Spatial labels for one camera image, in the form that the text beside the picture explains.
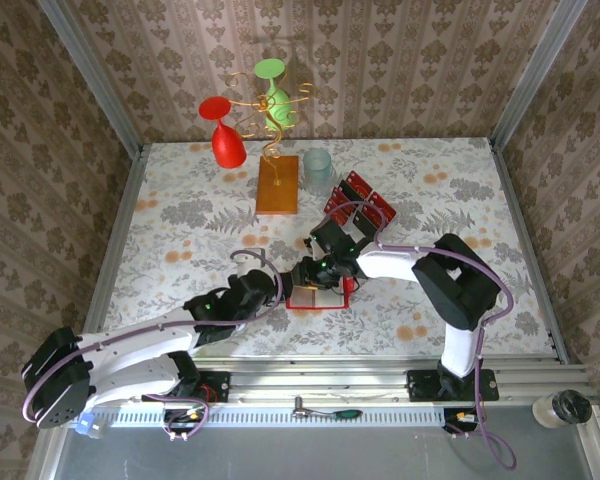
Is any red card holder wallet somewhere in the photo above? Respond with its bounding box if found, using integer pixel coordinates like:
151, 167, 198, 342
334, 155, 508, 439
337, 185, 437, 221
284, 273, 352, 312

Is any clear glass tumbler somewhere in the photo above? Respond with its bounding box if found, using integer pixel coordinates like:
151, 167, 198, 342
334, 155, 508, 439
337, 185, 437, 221
302, 147, 334, 194

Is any red wine glass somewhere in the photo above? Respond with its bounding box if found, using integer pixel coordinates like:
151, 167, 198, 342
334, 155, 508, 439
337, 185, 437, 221
198, 96, 248, 169

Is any green wine glass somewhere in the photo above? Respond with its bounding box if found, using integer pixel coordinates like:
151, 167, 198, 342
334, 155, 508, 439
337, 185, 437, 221
253, 58, 301, 132

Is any grey metal panel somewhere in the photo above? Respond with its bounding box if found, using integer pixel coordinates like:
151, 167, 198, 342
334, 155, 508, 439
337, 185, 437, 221
27, 405, 600, 480

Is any blue white connector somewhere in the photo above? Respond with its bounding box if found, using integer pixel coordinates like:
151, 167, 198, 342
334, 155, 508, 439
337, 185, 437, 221
77, 413, 110, 441

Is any glass jar black lid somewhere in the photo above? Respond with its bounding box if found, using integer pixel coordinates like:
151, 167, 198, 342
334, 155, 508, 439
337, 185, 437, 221
532, 389, 594, 430

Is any gold wire rack wooden base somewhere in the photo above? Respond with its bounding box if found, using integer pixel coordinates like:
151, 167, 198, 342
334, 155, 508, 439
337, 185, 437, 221
227, 71, 319, 217

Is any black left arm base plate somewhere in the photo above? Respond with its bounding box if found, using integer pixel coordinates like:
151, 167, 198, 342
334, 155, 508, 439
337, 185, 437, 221
179, 370, 231, 404

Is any aluminium front frame rail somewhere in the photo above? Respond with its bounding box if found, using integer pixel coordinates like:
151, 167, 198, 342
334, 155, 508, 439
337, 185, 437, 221
49, 355, 594, 407

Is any slotted grey cable duct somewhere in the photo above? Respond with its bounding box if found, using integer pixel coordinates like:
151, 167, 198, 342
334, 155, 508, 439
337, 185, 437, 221
89, 407, 449, 429

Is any ratchet wrench green handle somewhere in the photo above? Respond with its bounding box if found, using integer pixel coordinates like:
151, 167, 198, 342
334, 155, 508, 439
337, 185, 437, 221
292, 396, 364, 421

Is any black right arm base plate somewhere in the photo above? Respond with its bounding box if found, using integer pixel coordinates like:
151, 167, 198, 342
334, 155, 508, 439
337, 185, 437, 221
407, 368, 500, 403

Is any aluminium side rail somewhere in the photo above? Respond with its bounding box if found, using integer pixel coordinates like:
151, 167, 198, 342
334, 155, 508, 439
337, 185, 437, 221
79, 144, 149, 359
487, 137, 571, 364

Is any aluminium frame post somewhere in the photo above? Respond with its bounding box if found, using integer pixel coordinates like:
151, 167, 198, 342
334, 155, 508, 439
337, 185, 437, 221
489, 0, 590, 151
37, 0, 146, 160

